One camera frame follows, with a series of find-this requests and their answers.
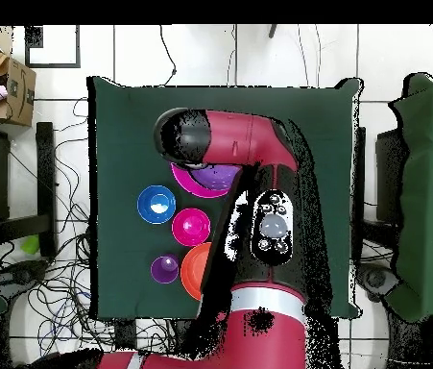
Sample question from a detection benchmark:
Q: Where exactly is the black square floor frame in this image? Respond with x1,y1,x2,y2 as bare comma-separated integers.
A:
24,25,82,69

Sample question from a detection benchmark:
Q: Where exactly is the small green floor cup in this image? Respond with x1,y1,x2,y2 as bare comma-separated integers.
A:
19,234,41,257

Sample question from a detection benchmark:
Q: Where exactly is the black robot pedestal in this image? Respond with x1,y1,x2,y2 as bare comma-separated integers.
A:
171,318,202,347

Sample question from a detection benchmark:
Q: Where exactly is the large orange bowl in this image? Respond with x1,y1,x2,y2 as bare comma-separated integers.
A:
180,241,212,302

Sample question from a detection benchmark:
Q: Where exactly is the cardboard box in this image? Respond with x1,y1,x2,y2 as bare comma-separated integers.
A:
0,57,37,128

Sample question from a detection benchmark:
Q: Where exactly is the dark blue bowl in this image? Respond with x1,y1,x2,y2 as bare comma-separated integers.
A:
136,184,178,225

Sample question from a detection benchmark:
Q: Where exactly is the black floor cable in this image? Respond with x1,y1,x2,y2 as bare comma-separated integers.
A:
158,25,178,86

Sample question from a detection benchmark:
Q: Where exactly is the blue cable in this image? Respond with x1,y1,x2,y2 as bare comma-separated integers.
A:
36,289,94,347

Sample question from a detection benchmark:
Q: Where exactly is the large purple bowl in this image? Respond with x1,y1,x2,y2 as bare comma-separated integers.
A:
189,163,243,192

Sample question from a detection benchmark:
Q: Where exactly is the black floor box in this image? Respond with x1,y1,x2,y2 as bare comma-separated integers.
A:
113,318,137,352

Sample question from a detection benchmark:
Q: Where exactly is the tangle of black cables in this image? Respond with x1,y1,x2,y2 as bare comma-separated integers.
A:
6,95,171,369

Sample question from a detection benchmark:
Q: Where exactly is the purple cup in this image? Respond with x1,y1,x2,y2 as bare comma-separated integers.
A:
150,253,181,285

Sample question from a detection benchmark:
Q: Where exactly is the large pink bowl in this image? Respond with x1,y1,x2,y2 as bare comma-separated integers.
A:
170,160,233,200

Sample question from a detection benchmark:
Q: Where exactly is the black stand base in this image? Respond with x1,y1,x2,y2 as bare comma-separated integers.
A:
356,263,400,303

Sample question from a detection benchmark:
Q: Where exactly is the small red bowl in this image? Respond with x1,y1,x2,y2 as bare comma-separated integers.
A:
171,208,212,248

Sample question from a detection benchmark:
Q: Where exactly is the black stand with knob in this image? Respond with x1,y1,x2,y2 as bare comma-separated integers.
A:
0,259,49,301

